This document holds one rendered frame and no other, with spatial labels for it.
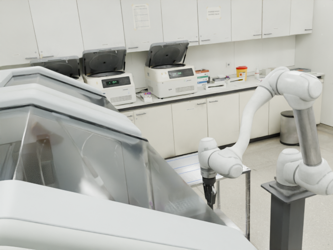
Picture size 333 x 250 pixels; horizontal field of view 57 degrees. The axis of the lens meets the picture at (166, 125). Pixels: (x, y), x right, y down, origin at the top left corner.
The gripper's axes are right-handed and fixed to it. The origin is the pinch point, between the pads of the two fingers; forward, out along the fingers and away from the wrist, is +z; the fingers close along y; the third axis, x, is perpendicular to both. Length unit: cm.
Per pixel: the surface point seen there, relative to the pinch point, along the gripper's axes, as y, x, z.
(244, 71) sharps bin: -259, 198, -23
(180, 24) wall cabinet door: -258, 98, -99
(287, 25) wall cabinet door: -258, 274, -84
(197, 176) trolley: -32.8, 8.2, -2.0
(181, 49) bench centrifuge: -259, 98, -66
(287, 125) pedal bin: -198, 228, 50
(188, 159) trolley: -60, 14, -2
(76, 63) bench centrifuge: -253, -42, -65
